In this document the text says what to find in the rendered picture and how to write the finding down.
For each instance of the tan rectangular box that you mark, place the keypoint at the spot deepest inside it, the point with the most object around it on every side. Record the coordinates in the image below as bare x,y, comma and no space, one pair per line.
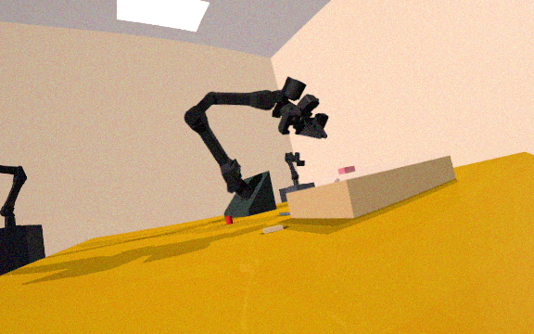
355,192

